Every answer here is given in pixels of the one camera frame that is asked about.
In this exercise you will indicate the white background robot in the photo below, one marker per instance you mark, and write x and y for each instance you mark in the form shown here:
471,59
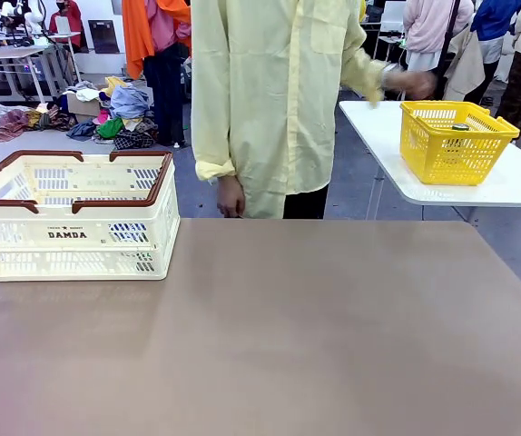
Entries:
36,16

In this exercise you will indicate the light blue shirt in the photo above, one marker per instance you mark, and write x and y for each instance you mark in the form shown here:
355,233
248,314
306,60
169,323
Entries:
129,100

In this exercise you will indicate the beige coat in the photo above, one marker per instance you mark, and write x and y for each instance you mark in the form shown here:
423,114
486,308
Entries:
469,63

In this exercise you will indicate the green soda can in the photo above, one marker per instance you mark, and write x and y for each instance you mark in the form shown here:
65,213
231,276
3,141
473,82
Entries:
144,261

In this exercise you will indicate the brown patterned cloth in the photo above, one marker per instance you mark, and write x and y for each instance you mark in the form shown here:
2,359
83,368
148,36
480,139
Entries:
8,125

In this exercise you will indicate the cardboard box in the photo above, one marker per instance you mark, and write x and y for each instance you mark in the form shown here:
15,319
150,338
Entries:
83,106

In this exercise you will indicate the person in blue jacket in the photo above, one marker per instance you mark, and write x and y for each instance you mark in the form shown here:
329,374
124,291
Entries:
496,18

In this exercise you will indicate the person left hand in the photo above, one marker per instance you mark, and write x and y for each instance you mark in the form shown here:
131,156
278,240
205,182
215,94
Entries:
412,84

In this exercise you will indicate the person right hand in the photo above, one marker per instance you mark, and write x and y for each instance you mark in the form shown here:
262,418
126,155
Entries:
231,200

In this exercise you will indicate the person left forearm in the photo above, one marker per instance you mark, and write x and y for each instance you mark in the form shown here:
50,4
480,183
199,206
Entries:
362,72

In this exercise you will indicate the black cabinet panel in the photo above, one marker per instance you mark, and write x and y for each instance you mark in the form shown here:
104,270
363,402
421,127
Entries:
106,36

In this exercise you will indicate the white background table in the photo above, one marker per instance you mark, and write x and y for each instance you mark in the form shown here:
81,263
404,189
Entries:
11,52

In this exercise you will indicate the cream plastic shopping basket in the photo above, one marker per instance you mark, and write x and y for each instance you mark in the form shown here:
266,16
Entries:
74,254

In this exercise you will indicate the person in pale pink sweater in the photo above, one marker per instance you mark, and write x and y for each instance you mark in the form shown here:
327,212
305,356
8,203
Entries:
433,27

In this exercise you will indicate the orange hanging cloth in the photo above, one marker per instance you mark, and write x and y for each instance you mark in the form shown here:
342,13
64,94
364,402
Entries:
135,41

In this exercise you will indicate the dark blue cloth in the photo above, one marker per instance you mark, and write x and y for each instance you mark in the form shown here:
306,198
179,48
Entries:
81,131

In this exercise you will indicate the yellow cloth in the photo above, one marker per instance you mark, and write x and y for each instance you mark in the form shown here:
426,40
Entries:
115,84

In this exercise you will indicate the person in red jacket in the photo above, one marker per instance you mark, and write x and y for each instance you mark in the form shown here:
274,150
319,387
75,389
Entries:
67,20

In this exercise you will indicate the person in pink top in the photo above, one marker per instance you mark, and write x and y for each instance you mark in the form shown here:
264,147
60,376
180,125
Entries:
165,91

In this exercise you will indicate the person in yellow shirt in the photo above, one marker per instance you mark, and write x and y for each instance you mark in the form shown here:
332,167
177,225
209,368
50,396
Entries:
269,91

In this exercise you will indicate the yellow plastic basket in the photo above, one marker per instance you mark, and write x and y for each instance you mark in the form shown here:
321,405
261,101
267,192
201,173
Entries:
458,154

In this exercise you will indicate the person right forearm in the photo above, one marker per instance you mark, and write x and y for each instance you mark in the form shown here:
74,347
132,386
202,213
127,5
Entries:
213,150

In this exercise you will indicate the dark checkered cloth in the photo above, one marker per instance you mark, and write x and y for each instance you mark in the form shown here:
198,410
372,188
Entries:
133,139

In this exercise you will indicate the white side table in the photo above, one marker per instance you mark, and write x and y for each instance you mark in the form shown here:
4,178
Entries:
505,186

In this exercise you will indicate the green cloth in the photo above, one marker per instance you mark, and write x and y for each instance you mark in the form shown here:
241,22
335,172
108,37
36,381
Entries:
111,128

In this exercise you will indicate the dark green drink can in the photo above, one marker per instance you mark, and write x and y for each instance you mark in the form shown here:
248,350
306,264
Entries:
460,127

